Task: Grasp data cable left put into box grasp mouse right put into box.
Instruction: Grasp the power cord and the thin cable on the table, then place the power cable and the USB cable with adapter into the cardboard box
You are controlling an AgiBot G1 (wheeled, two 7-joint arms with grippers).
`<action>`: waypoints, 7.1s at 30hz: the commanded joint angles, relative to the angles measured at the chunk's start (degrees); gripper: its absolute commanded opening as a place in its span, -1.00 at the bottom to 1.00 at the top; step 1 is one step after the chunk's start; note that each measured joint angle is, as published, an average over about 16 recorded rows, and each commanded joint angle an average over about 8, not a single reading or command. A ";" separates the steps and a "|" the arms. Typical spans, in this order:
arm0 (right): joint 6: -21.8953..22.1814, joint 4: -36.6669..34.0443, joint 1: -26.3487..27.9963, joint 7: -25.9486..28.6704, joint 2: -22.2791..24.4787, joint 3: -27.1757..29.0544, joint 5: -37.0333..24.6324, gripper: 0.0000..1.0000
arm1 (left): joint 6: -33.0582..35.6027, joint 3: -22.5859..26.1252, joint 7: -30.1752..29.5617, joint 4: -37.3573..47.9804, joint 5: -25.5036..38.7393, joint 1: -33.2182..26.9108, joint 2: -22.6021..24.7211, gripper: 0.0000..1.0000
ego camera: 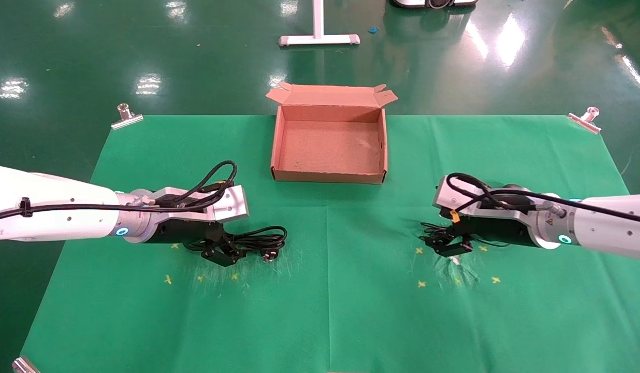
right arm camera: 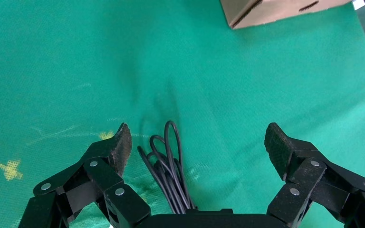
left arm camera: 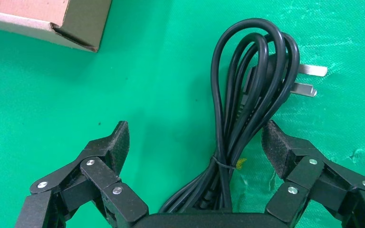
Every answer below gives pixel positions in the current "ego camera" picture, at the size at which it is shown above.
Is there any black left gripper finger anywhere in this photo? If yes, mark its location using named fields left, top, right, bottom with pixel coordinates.
left=201, top=245, right=243, bottom=267
left=203, top=231, right=248, bottom=254

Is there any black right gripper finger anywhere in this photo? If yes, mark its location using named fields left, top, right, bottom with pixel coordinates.
left=423, top=231, right=471, bottom=247
left=434, top=241, right=473, bottom=258

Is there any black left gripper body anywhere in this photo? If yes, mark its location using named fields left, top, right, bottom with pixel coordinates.
left=144, top=220, right=223, bottom=254

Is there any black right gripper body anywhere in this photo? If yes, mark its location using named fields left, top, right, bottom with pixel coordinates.
left=455, top=215, right=536, bottom=247

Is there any thin black cable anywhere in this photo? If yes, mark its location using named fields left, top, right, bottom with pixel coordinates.
left=420, top=222, right=512, bottom=248

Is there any black data cable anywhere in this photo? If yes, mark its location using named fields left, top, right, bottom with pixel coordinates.
left=183, top=226, right=288, bottom=264

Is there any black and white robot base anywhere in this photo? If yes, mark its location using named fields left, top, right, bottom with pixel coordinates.
left=390, top=0, right=478, bottom=10

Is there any open brown cardboard box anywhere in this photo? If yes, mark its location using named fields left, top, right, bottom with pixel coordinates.
left=266, top=81, right=398, bottom=185

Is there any green table cloth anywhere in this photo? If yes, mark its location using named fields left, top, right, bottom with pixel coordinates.
left=20, top=115, right=640, bottom=373

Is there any silver binder clip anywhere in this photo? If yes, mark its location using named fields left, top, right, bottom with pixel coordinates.
left=12, top=356, right=41, bottom=373
left=111, top=104, right=144, bottom=130
left=567, top=107, right=601, bottom=134

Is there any white T-shaped stand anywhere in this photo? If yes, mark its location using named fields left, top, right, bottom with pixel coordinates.
left=279, top=0, right=361, bottom=47

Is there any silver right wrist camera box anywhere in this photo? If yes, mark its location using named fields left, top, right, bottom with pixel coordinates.
left=432, top=176, right=538, bottom=218

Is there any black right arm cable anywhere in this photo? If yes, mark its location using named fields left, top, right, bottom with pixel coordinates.
left=446, top=173, right=640, bottom=224

